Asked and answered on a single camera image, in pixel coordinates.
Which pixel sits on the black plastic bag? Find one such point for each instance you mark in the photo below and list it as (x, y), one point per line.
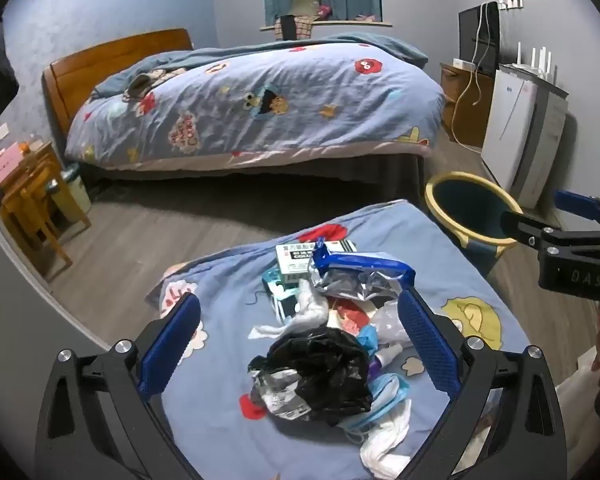
(320, 365)

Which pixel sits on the wooden cabinet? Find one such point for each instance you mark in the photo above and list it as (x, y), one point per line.
(475, 115)

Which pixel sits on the plaid cloth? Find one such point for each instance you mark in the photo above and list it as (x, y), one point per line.
(302, 25)

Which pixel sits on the green white medicine box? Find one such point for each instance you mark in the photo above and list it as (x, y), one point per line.
(292, 260)

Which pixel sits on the white bucket green lid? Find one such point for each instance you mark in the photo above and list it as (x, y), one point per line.
(77, 200)

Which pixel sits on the wall hooks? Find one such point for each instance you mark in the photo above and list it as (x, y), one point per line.
(510, 2)

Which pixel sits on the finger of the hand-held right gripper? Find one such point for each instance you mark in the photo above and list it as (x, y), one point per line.
(522, 225)
(575, 205)

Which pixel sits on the purple spray bottle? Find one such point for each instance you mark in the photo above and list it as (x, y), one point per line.
(382, 360)

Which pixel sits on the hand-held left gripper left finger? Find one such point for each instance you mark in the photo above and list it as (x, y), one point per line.
(172, 345)

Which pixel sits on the yellow rimmed teal trash bin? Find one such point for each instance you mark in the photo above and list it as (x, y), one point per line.
(467, 210)

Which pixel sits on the wooden bed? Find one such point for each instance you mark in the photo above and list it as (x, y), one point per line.
(105, 60)

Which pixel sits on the teal grey blanket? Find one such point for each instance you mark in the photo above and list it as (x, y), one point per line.
(390, 46)

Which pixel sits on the white cloth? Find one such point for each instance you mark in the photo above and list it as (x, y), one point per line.
(385, 440)

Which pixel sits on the grey printed plastic wrapper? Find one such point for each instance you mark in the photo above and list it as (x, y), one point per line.
(280, 395)

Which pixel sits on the wooden stool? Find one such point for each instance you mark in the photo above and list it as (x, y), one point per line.
(30, 200)

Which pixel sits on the black monitor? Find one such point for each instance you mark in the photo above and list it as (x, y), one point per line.
(472, 35)

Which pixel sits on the red white wrapper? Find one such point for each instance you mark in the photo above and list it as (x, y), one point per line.
(350, 317)

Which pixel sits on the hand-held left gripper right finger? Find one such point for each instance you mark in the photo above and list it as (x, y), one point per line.
(430, 345)

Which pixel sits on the blue face mask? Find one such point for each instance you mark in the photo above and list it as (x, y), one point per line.
(385, 395)

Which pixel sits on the grey green cushion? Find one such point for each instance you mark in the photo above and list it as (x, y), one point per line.
(307, 1)

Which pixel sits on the pink box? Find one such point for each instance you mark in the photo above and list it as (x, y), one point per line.
(2, 165)

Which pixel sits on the white tissue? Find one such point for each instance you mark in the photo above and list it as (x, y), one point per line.
(387, 322)
(310, 315)

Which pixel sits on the teal blister pack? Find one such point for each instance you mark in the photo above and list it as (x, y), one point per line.
(280, 302)

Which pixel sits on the white router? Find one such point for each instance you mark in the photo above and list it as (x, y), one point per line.
(535, 69)

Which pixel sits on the blue silver foil wrapper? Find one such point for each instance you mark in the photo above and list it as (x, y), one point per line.
(350, 280)

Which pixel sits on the blue glove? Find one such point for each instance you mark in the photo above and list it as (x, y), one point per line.
(367, 337)

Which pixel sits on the white air purifier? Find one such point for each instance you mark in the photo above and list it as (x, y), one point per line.
(510, 130)

